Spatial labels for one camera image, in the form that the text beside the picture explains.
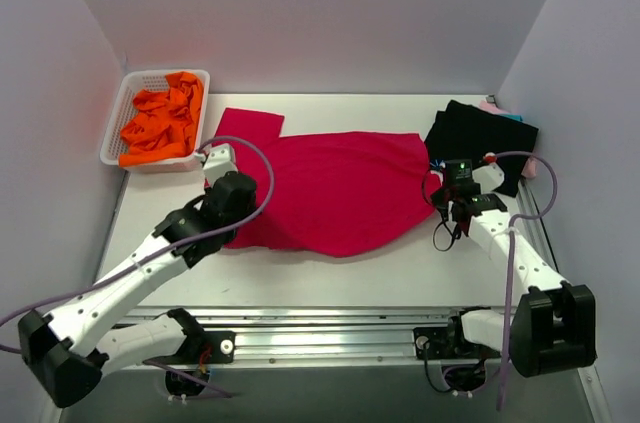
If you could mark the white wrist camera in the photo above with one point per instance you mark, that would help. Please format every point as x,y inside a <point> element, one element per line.
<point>489,175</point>
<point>216,162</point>

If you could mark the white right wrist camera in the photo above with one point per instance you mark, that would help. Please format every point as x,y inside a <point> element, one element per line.
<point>489,175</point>

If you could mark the aluminium rail frame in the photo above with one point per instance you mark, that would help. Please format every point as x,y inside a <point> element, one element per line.
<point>325,340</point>

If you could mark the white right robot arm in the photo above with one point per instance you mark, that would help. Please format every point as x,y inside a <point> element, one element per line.
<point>548,325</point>

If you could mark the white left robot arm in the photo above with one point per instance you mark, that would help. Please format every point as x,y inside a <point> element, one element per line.
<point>72,347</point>

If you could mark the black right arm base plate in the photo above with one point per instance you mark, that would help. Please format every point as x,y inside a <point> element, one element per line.
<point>437,343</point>

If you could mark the crumpled orange t-shirt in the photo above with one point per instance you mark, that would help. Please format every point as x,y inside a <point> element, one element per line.
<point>166,123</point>

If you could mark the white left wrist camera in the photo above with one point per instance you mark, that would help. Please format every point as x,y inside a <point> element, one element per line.
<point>216,162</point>

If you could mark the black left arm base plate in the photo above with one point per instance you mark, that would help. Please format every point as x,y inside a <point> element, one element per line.
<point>214,347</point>

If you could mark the folded black t-shirt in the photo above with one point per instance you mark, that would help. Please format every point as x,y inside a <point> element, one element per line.
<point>464,131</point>

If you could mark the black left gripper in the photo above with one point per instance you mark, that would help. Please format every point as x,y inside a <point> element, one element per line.
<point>240,188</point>

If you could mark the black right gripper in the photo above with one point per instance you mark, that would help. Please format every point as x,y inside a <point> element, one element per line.
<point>445,196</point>

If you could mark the white plastic basket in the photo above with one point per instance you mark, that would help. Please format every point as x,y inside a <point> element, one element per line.
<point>153,80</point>

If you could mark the folded teal t-shirt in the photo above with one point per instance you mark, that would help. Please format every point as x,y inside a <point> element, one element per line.
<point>514,117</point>

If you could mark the folded pink t-shirt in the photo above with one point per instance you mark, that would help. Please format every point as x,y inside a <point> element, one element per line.
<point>530,169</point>

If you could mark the crimson red t-shirt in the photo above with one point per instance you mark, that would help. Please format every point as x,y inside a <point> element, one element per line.
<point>336,194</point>

